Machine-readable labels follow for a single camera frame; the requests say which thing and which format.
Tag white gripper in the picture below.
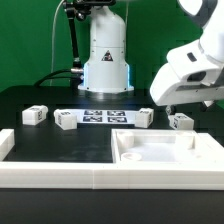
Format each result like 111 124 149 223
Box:
150 43 224 115

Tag white U-shaped fence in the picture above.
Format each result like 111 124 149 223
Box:
0 129 224 190

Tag black cable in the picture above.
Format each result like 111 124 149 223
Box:
33 68 81 88

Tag AprilTag marker sheet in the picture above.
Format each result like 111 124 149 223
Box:
70 109 136 124

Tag white square tabletop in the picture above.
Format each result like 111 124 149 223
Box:
111 129 224 163

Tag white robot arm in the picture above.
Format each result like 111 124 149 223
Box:
76 0 224 111

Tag white cable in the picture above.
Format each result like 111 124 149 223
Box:
49 0 66 87

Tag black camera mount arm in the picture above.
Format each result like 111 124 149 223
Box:
63 0 116 68

